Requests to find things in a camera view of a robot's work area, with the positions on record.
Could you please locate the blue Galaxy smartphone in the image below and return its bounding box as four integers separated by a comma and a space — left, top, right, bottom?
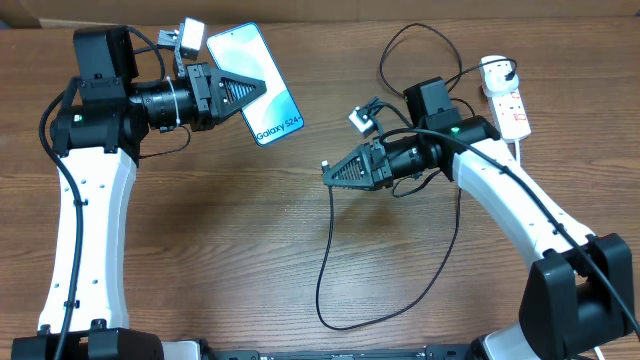
206, 22, 304, 146

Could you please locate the black USB charging cable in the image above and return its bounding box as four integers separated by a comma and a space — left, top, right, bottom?
314, 22, 519, 332

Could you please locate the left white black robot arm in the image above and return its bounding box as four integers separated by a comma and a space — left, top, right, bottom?
11, 18, 266, 360

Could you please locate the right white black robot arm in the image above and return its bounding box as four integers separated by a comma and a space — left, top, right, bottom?
322, 77, 639, 359

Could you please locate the white charger plug adapter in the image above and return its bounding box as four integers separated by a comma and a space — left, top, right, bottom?
479, 55, 519, 98

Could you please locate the white power strip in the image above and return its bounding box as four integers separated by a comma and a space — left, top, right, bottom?
488, 90, 531, 143

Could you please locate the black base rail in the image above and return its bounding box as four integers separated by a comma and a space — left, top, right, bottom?
203, 344, 477, 360

